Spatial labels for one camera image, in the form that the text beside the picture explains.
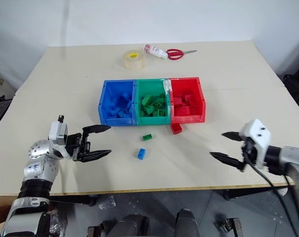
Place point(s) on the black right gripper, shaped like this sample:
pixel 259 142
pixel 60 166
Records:
pixel 249 151

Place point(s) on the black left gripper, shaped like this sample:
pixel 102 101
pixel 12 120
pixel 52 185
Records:
pixel 74 145

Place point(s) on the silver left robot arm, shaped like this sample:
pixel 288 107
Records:
pixel 38 170

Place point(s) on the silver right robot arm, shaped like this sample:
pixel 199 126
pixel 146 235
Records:
pixel 293 160

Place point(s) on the blue building block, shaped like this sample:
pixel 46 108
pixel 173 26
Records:
pixel 141 153
pixel 126 97
pixel 121 114
pixel 113 108

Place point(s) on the blue plastic bin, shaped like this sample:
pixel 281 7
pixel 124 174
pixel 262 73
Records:
pixel 107 98

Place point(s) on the green plastic bin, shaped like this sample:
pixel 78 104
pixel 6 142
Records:
pixel 139 118

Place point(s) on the red plastic bin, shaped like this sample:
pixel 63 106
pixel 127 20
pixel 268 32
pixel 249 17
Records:
pixel 200 103

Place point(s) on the red building block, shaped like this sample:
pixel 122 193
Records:
pixel 177 101
pixel 176 129
pixel 182 110
pixel 189 97

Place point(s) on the clear plastic bag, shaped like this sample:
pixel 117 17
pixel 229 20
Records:
pixel 107 202

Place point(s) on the green arched building block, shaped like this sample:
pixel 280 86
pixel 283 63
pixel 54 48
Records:
pixel 146 99

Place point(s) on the dark rounded shape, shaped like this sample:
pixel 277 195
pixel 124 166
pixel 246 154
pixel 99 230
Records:
pixel 131 225
pixel 187 223

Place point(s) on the crumpled clear plastic wrap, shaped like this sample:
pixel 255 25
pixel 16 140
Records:
pixel 56 223

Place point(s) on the clear tape roll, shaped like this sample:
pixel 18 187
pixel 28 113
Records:
pixel 134 60

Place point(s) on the white glue bottle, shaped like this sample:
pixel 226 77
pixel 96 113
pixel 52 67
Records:
pixel 155 51

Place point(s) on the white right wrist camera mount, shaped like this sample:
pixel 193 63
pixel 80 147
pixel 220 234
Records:
pixel 259 137

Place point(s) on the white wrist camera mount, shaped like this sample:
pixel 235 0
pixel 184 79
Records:
pixel 57 134
pixel 259 137

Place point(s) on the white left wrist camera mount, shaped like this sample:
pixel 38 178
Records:
pixel 57 134

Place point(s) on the black table frame bar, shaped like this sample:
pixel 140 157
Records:
pixel 73 199
pixel 250 193

